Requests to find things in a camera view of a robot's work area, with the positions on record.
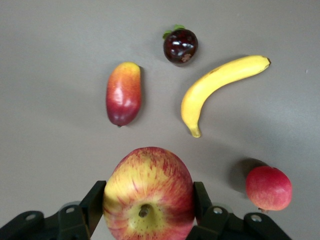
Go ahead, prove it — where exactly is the dark purple mangosteen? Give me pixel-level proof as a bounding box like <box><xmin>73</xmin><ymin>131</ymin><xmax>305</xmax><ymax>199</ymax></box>
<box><xmin>162</xmin><ymin>24</ymin><xmax>199</xmax><ymax>67</ymax></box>

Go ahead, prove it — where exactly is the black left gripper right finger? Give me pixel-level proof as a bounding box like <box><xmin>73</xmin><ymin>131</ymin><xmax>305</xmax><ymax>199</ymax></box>
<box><xmin>186</xmin><ymin>181</ymin><xmax>292</xmax><ymax>240</ymax></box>

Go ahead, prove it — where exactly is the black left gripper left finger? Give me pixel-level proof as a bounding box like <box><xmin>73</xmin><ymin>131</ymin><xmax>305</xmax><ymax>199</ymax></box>
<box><xmin>0</xmin><ymin>180</ymin><xmax>107</xmax><ymax>240</ymax></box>

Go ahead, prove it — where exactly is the yellow banana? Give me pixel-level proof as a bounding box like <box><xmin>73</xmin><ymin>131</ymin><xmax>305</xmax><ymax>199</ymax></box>
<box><xmin>180</xmin><ymin>55</ymin><xmax>272</xmax><ymax>139</ymax></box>

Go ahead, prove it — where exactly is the red yellow mango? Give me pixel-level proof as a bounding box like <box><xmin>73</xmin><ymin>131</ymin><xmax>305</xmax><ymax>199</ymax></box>
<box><xmin>106</xmin><ymin>61</ymin><xmax>142</xmax><ymax>128</ymax></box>

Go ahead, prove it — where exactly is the red yellow apple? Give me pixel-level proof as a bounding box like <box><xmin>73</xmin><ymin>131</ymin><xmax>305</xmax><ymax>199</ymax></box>
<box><xmin>102</xmin><ymin>146</ymin><xmax>196</xmax><ymax>240</ymax></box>

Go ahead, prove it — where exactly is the brown table mat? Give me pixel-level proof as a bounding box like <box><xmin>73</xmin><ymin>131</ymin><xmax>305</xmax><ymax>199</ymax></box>
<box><xmin>0</xmin><ymin>0</ymin><xmax>320</xmax><ymax>240</ymax></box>

